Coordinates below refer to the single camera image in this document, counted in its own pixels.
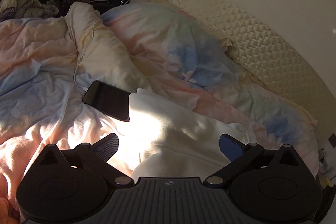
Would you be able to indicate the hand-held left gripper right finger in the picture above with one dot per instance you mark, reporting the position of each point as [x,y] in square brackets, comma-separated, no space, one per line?
[232,146]

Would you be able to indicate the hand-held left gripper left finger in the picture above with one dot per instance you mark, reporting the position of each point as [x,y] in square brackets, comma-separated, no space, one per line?
[106,146]

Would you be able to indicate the cream sweatpants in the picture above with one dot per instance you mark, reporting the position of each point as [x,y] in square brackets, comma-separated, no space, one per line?
[170,129]

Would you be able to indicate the pile of grey clothes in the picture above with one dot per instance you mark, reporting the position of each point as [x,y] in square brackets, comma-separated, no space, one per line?
[26,7]

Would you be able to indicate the black smartphone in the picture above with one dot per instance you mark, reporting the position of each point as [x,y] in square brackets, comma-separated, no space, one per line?
[107,99]

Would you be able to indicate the pastel tie-dye duvet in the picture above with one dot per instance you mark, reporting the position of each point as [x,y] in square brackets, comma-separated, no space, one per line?
[39,61]

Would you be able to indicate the cream quilted headboard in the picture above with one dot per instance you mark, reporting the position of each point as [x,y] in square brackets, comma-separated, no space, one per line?
[262,37]

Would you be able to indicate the pastel tie-dye pillow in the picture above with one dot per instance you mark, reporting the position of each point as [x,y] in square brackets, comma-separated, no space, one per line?
[170,43]

